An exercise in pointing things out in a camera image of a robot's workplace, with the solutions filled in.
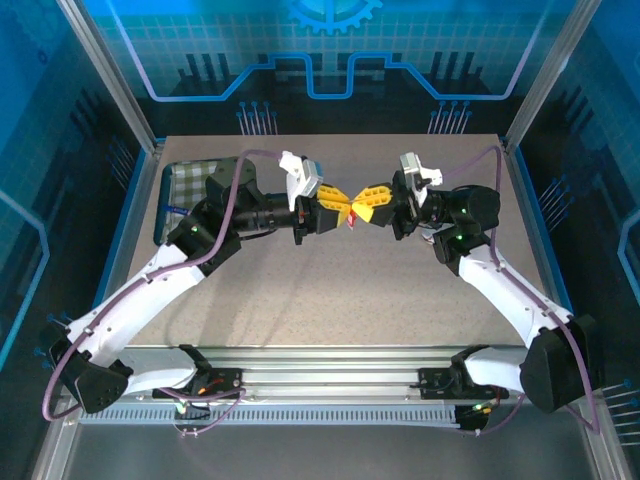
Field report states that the green checked cloth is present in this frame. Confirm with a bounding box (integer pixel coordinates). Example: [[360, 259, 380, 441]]
[[162, 160, 224, 236]]

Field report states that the teal plastic tray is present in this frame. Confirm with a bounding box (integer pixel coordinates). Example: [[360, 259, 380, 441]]
[[152, 158, 236, 249]]

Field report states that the small black electronics board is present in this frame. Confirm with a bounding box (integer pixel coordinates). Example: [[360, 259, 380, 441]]
[[454, 402, 494, 434], [173, 394, 211, 419]]

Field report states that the grey metal front panel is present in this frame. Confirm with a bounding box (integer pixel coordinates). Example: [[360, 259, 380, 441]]
[[29, 394, 634, 480]]

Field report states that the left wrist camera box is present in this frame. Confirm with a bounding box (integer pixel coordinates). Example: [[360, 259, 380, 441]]
[[278, 149, 325, 199]]

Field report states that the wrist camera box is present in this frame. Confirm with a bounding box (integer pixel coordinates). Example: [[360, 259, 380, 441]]
[[278, 149, 325, 199], [398, 151, 445, 190]]

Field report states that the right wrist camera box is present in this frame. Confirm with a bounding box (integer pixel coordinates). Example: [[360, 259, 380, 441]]
[[398, 151, 445, 190]]

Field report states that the aluminium table side rail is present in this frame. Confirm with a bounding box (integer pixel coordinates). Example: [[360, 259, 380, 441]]
[[82, 142, 166, 364], [502, 142, 587, 364]]

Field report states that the aluminium front rail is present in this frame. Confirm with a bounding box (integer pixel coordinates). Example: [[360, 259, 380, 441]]
[[62, 346, 604, 401]]

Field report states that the aluminium frame post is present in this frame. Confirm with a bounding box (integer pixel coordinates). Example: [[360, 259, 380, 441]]
[[502, 0, 604, 154], [53, 0, 164, 154]]

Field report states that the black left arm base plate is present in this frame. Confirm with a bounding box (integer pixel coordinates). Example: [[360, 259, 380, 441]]
[[152, 368, 246, 400]]

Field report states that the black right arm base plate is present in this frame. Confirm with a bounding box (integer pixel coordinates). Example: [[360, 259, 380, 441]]
[[418, 367, 510, 400]]

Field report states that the grey slotted cable duct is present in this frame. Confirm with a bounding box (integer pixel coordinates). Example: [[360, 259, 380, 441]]
[[79, 405, 461, 426]]

